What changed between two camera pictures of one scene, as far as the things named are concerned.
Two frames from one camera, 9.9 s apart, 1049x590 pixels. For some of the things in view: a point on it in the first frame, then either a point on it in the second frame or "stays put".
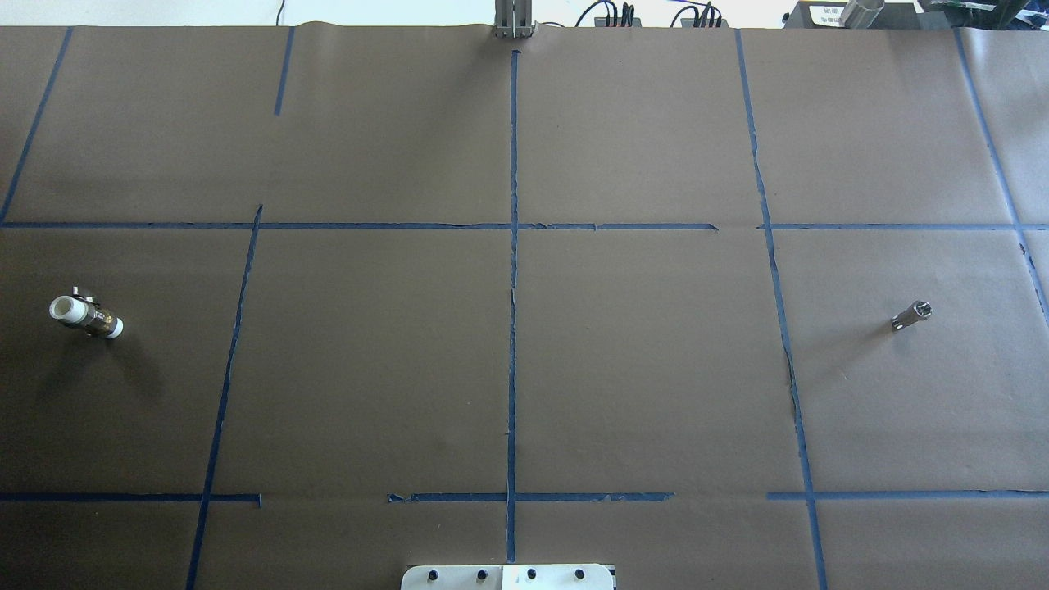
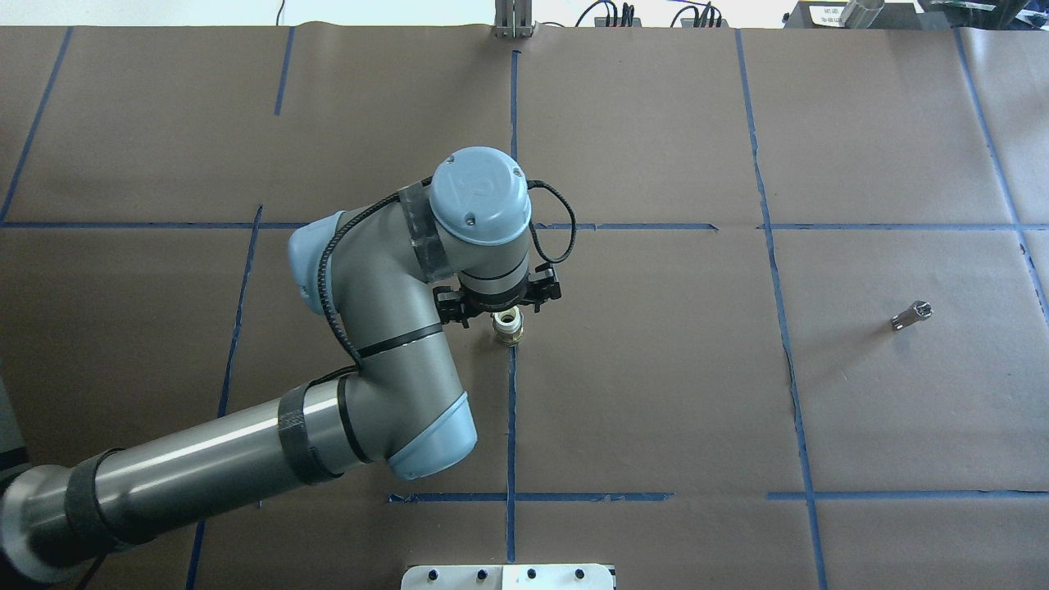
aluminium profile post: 513,19 stays put
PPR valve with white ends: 86,312 → 509,325
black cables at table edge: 701,15 stays put
